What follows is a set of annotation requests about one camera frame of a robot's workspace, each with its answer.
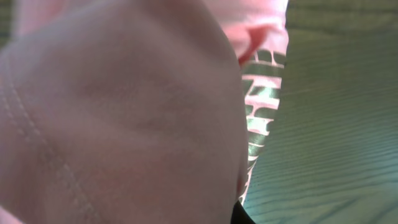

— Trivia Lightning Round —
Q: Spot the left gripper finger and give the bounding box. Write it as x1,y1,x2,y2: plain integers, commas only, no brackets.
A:
230,201,256,224

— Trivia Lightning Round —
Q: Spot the pink shirt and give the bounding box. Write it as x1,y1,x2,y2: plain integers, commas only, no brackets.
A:
1,0,289,224

